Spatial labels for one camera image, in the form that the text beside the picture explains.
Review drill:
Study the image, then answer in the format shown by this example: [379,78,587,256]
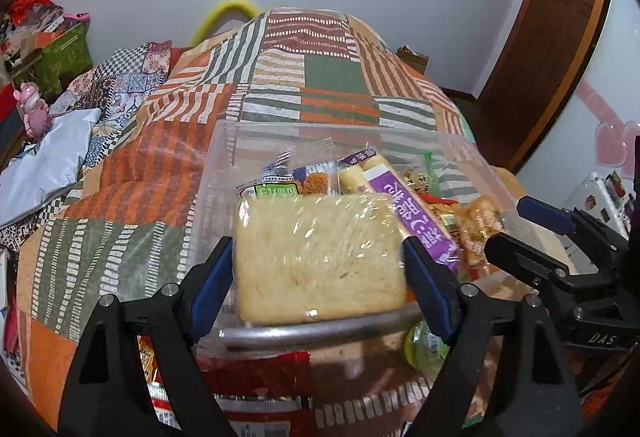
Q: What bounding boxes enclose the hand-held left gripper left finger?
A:
[64,236,238,437]

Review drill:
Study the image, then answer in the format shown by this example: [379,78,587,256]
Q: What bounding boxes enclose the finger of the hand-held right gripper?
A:
[516,196,608,245]
[483,231,583,292]

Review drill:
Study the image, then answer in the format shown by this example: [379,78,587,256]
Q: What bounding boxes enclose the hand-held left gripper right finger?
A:
[401,236,581,437]

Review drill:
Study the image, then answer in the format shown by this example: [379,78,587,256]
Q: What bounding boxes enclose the puffed rice cake packet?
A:
[452,195,507,276]

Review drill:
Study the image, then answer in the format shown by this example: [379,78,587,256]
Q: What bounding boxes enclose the orange snack packet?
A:
[400,169,460,245]

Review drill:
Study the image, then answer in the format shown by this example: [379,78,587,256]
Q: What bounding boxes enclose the purple egg roll packet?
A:
[337,147,462,275]

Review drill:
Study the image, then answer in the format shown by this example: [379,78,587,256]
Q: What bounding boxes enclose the toast bread slice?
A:
[232,194,409,326]

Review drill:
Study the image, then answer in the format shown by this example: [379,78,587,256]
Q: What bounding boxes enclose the clear plastic container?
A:
[189,119,532,359]

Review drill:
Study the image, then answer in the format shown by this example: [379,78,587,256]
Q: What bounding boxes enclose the brown snack green packet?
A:
[422,151,442,196]

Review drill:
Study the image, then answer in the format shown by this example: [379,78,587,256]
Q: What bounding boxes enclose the crispy fried snack packet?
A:
[238,151,347,204]

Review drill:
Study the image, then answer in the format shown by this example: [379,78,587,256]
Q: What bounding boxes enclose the white dresser with jars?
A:
[564,171,637,239]

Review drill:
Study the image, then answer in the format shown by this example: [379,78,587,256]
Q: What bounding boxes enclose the green jelly cup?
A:
[403,320,452,376]

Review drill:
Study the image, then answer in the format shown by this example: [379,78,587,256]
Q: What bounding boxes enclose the pink heart stickers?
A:
[574,78,640,178]

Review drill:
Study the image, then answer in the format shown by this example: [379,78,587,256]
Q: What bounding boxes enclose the large red snack packet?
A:
[194,350,314,437]

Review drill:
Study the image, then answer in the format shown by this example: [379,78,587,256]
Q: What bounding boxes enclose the patchwork striped blanket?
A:
[15,7,532,437]

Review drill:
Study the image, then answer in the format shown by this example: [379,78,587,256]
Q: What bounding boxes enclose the brown wooden door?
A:
[476,0,610,168]

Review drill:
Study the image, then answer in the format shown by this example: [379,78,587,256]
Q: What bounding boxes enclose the white sliding wardrobe door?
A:
[514,0,640,239]

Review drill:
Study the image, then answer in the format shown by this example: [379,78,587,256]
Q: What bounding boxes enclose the cardboard box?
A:
[396,45,431,76]

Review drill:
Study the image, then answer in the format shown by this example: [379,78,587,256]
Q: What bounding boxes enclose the white cloth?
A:
[0,107,104,229]

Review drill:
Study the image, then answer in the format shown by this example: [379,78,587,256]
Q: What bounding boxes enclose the checkered patterned quilt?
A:
[0,41,174,249]

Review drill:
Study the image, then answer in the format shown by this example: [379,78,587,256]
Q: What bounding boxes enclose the pink rabbit toy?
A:
[12,83,52,138]

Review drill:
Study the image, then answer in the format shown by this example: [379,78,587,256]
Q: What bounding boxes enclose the green storage box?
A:
[10,21,94,98]

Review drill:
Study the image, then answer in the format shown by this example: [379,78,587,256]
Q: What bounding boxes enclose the yellow foam tube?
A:
[192,0,262,46]

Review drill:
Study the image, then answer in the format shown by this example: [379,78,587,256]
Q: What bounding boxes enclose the pile of papers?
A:
[0,4,69,68]

